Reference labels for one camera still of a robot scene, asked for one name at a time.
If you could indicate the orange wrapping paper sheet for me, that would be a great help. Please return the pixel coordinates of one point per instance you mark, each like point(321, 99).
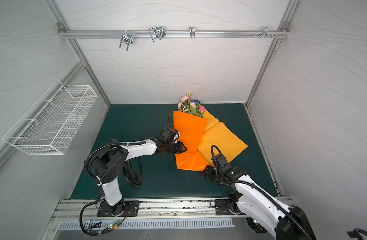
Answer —
point(198, 135)

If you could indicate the black printed ribbon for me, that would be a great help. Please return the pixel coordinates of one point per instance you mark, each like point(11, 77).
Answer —
point(132, 178)

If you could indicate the metal ring clamp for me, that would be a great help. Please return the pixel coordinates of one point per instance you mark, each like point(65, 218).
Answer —
point(192, 32)

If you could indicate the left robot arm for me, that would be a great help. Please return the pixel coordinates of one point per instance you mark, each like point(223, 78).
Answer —
point(106, 163)

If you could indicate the metal hook clamp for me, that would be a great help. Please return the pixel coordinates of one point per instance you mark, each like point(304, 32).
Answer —
point(126, 40)
point(157, 32)

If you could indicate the metal bracket clamp right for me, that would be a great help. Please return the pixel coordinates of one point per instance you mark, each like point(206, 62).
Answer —
point(265, 33)

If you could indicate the green table mat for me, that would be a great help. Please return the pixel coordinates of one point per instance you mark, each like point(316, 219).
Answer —
point(161, 178)

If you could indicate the aluminium front rail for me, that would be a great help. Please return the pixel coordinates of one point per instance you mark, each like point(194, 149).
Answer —
point(151, 208)

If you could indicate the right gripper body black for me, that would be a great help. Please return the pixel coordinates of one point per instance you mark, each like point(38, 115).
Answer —
point(210, 172)

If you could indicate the white slotted cable duct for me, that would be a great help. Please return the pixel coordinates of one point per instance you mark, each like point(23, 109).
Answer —
point(138, 224)

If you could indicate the aluminium crossbar rail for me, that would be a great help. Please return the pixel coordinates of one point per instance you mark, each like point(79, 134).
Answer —
point(170, 34)

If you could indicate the light pink fake rose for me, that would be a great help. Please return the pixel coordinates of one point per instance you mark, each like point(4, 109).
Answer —
point(186, 99)

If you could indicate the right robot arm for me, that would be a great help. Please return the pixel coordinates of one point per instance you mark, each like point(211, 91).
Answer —
point(266, 214)

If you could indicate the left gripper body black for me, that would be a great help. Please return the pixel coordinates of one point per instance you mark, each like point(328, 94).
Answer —
point(170, 146)

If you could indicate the metal hook clamp left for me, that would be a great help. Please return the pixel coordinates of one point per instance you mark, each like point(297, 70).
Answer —
point(126, 40)

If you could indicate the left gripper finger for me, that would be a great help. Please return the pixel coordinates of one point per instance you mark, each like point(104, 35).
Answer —
point(172, 153)
point(180, 147)

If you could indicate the magenta fake rose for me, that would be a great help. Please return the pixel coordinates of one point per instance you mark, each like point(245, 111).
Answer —
point(201, 111)

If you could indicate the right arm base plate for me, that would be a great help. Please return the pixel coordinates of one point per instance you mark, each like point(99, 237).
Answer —
point(225, 207)

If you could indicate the white wire basket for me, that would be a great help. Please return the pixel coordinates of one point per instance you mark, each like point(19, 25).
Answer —
point(49, 126)

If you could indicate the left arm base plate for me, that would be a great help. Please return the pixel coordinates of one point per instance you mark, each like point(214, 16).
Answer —
point(129, 208)

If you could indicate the metal hook clamp middle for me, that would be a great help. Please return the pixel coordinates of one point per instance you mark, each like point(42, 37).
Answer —
point(157, 32)

